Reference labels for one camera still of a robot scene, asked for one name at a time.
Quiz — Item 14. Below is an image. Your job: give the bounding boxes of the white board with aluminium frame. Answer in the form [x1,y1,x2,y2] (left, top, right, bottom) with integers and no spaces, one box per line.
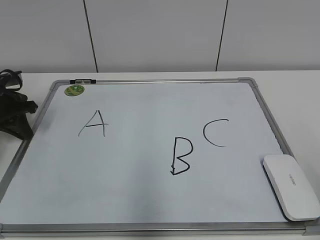
[0,77,320,237]

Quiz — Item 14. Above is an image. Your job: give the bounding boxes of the white rectangular board eraser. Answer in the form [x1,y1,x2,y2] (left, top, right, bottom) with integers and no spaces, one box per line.
[262,154,320,222]

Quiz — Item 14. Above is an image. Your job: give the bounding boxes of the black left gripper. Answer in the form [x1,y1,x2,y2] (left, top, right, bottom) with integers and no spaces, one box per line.
[0,91,38,140]

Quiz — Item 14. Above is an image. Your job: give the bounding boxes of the black and silver board clip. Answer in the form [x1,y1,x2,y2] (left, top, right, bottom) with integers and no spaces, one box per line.
[69,79,97,85]

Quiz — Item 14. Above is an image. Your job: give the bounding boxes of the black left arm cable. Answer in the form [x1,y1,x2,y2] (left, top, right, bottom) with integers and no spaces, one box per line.
[0,69,24,96]

